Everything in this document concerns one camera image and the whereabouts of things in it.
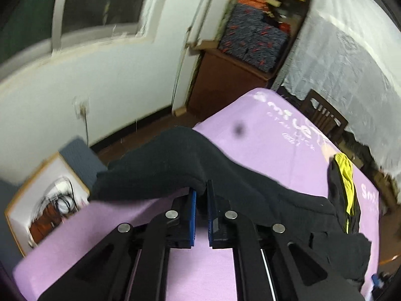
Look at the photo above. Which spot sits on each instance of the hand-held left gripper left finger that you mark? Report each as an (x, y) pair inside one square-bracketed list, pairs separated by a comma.
[(191, 213)]

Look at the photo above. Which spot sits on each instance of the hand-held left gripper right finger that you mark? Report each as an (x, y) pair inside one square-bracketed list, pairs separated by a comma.
[(211, 219)]

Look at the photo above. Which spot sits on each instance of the purple printed blanket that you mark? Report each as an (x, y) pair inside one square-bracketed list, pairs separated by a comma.
[(275, 144)]

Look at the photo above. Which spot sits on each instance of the wooden cabinet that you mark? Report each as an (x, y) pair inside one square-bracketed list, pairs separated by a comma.
[(219, 84)]

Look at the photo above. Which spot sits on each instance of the yellow-green and black garment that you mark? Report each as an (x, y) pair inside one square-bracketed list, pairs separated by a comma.
[(346, 182)]

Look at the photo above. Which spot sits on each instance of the dark wooden chair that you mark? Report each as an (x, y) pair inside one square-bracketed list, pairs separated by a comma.
[(325, 116)]

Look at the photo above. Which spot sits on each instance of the small blue object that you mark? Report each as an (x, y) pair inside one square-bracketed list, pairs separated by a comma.
[(377, 281)]

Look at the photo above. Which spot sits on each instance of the white door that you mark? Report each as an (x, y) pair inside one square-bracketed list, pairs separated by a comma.
[(203, 22)]

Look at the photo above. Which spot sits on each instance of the white lace cloth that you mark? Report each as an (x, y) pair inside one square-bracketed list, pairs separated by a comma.
[(351, 53)]

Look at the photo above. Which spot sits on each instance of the window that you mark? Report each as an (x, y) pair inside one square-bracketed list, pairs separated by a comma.
[(103, 0)]

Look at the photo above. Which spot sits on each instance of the wall outlet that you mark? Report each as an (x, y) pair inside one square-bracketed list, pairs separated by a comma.
[(80, 106)]

